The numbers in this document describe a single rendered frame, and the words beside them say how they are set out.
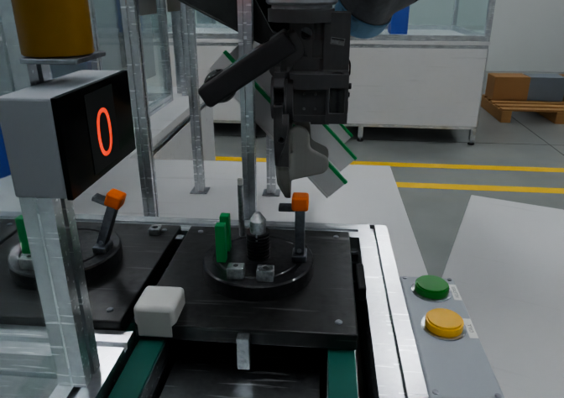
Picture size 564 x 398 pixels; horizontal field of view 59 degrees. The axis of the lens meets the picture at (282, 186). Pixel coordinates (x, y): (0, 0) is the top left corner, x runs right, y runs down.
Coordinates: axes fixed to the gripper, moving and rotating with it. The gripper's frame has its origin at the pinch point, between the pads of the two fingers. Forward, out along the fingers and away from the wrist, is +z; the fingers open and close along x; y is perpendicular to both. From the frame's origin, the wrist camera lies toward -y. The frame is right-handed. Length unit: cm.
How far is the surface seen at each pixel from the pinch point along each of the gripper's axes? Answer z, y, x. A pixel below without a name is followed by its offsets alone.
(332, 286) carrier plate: 11.6, 6.4, -3.1
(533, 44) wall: 65, 353, 843
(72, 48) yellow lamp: -18.0, -12.9, -20.5
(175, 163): 23, -35, 72
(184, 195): 23, -27, 50
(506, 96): 91, 210, 522
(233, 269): 8.2, -5.1, -5.7
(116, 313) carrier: 11.6, -17.6, -10.5
